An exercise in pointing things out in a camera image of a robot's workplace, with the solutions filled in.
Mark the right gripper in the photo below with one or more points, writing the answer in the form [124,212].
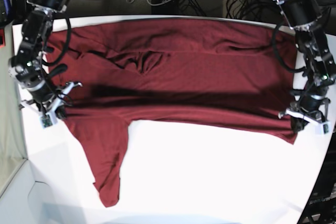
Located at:
[47,99]

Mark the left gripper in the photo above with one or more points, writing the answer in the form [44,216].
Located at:
[310,108]

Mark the dark red t-shirt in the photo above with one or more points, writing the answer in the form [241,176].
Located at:
[207,72]

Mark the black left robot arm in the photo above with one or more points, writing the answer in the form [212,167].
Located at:
[303,17]

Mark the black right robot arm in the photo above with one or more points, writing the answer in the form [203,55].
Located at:
[32,72]

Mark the green cloth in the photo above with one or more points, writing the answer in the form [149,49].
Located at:
[13,149]

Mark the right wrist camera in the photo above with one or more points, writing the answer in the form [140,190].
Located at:
[48,120]

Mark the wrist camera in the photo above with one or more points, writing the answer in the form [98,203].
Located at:
[323,128]
[48,120]

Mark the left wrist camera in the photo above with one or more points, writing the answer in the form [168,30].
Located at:
[323,128]

